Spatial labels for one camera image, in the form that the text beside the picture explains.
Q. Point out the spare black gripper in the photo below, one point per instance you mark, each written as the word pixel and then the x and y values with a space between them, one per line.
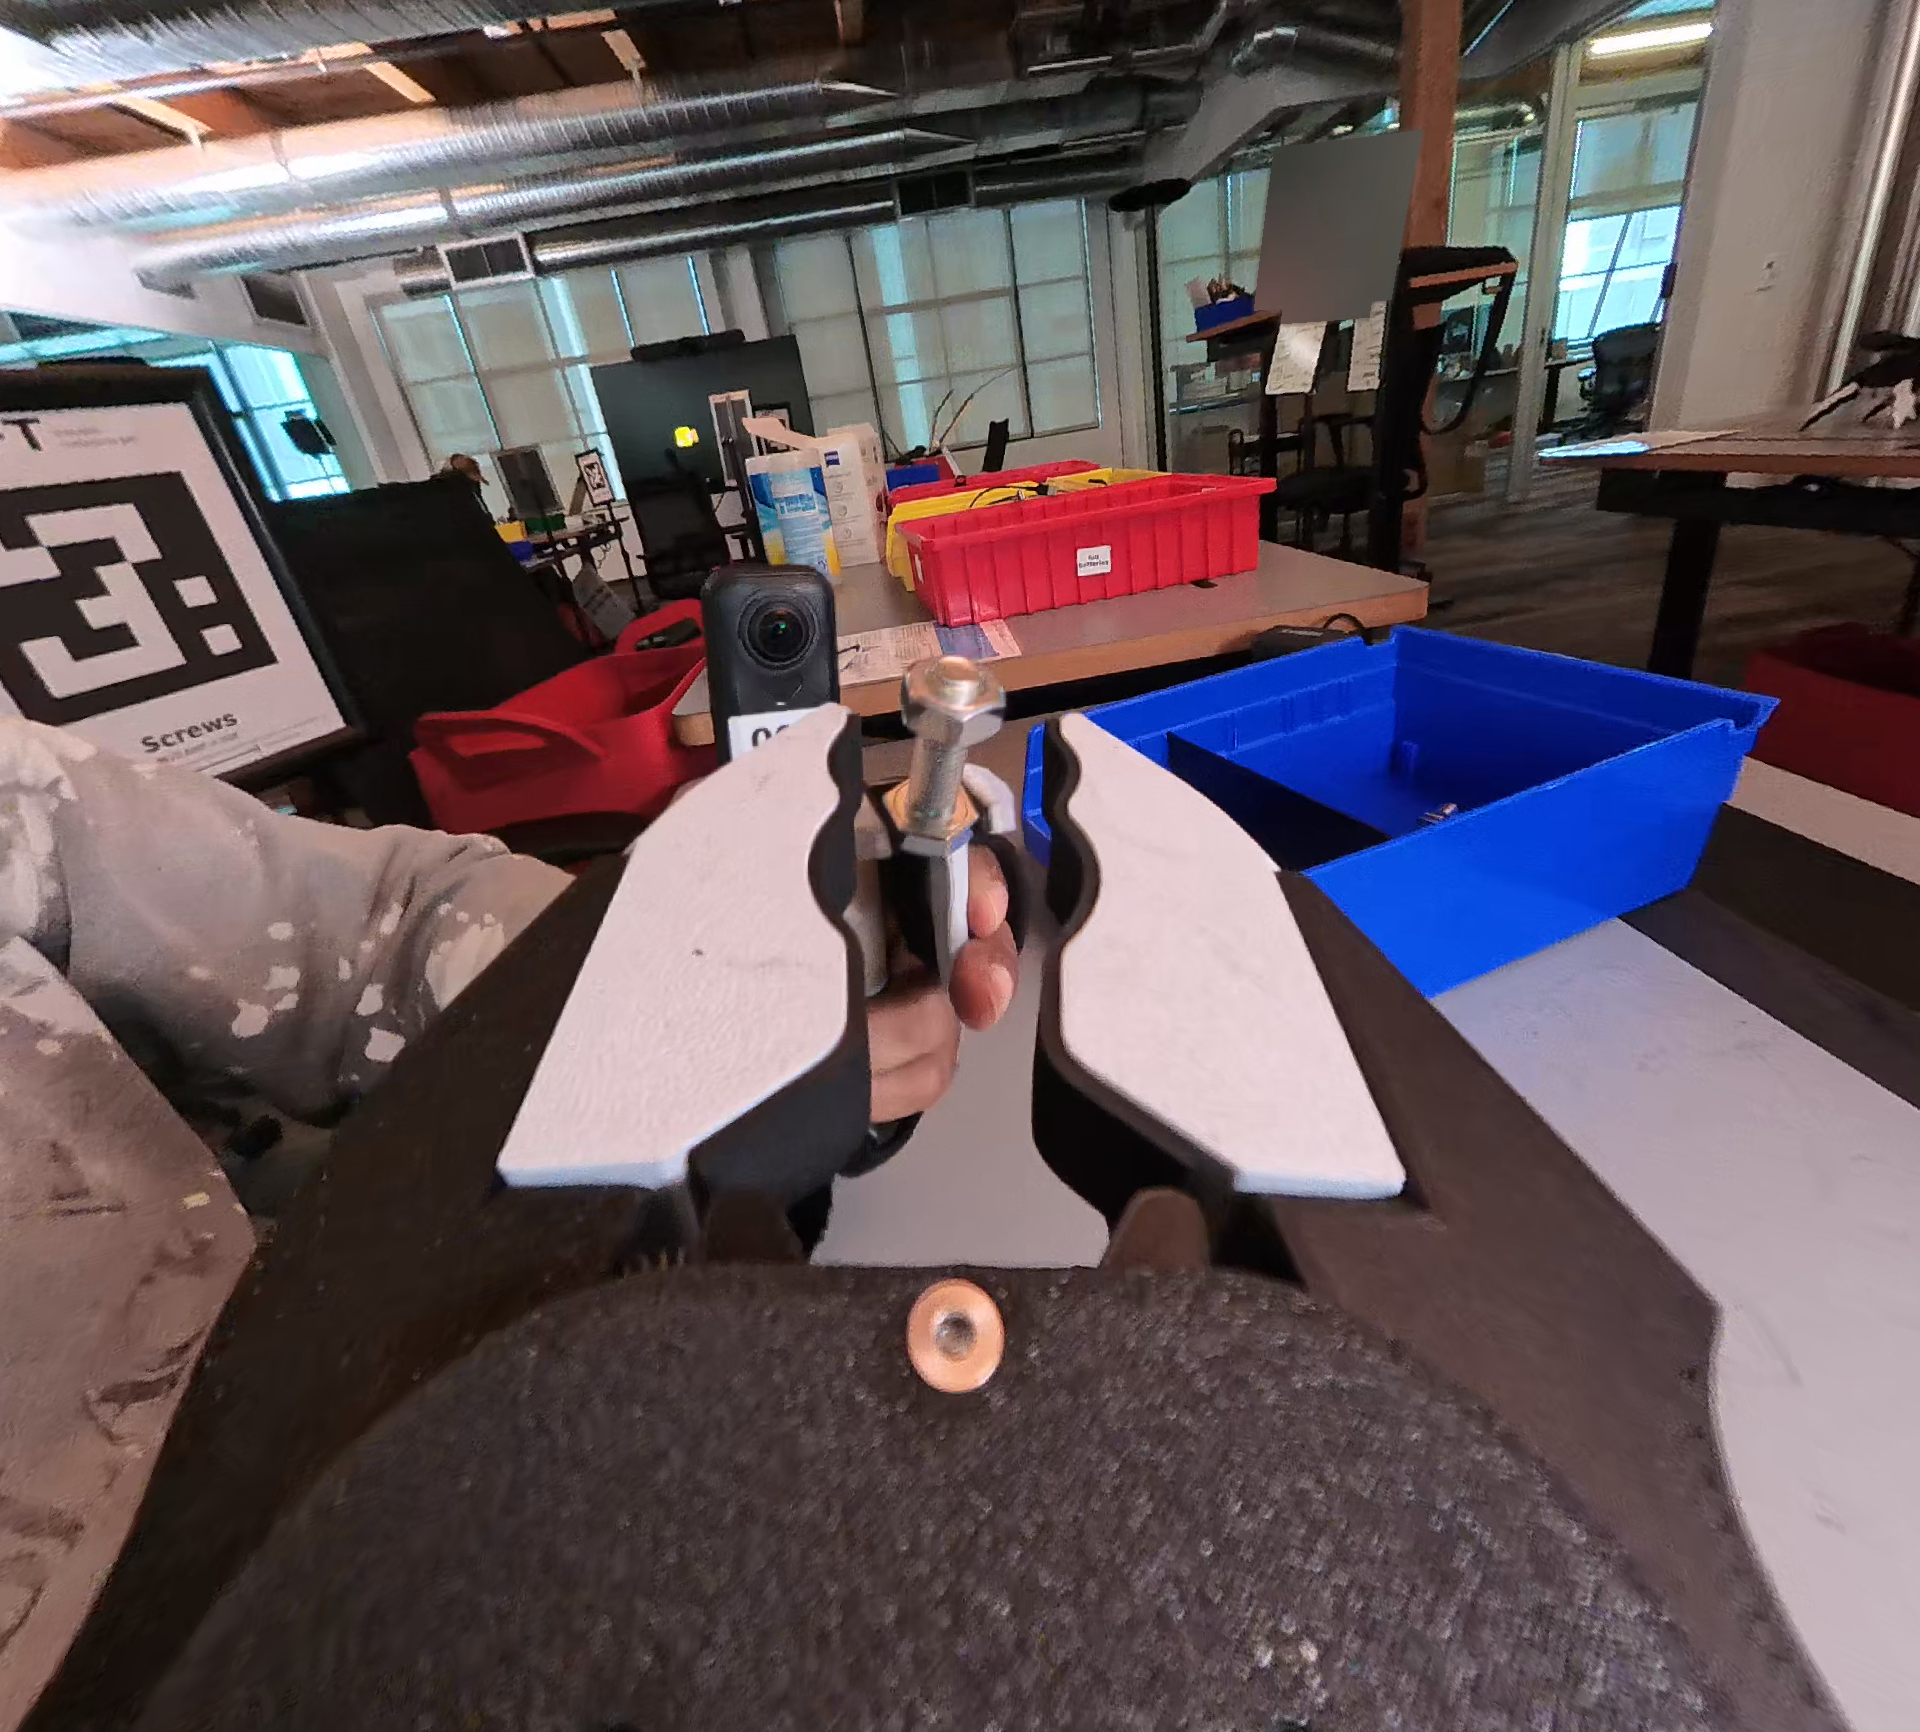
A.
pixel 1875 388

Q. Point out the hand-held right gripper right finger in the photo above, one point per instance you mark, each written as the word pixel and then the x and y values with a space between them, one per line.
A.
pixel 1216 997

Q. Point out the black framed marker sign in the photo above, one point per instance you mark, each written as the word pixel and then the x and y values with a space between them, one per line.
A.
pixel 90 592

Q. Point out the person's left hand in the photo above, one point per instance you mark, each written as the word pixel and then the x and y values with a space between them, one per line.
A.
pixel 988 969

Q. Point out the black wall monitor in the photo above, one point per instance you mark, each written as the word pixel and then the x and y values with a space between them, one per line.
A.
pixel 661 412

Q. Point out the black office chair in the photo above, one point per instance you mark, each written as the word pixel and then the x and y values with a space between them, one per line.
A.
pixel 1619 366
pixel 419 623

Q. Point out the person's left forearm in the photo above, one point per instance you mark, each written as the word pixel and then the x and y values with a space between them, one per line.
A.
pixel 226 907

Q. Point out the steel hex bolt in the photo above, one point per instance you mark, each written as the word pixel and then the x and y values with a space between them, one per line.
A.
pixel 936 771

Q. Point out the red plastic storage bin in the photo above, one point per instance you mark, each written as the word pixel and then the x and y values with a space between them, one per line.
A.
pixel 1050 564

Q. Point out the black standing desk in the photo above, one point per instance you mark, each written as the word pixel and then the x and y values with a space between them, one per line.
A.
pixel 1410 412

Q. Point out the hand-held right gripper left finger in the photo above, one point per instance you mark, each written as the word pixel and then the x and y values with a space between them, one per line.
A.
pixel 706 969

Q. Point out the red tote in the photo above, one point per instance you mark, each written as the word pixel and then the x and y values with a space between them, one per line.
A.
pixel 526 742

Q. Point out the white cardboard box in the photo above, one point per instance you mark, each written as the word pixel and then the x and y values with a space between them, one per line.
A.
pixel 855 488

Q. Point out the wipes canister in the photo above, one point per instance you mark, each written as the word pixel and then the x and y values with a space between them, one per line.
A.
pixel 789 517

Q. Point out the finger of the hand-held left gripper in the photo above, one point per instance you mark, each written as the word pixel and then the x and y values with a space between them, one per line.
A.
pixel 935 914

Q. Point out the printed colour leaflet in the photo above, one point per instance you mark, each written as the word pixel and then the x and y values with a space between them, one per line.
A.
pixel 932 645

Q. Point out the black power adapter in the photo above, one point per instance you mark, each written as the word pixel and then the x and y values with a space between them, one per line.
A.
pixel 1290 638

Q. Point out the blue plastic bin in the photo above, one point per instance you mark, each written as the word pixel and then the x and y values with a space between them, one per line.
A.
pixel 1500 922

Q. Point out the red floor bin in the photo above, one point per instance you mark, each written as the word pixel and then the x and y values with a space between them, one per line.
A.
pixel 1844 711

